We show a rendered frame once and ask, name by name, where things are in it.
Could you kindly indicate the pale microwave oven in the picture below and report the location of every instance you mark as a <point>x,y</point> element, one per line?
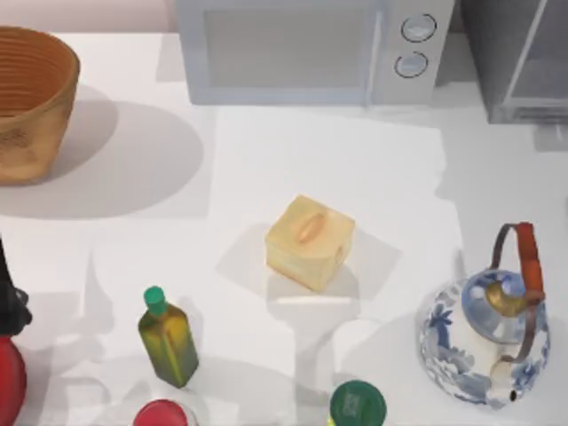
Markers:
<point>284,49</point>

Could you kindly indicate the green yellow bottle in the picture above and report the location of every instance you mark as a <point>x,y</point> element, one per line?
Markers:
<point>171,341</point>

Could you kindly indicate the round microwave knob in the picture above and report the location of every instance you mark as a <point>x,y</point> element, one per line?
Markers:
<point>418,26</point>
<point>411,65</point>

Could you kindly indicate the blue and white teapot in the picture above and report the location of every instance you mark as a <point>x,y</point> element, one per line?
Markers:
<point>479,337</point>

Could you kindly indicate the red lidded jar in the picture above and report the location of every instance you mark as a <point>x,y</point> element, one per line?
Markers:
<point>162,413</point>

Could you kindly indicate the woven brown basket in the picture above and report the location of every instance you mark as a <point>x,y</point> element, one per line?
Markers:
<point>31,106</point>

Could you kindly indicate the grey cabinet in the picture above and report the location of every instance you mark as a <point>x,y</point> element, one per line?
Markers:
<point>519,57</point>

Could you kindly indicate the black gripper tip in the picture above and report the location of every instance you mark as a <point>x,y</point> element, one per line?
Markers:
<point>10,302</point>

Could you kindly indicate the red round object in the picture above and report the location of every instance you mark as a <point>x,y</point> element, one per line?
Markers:
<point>9,377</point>

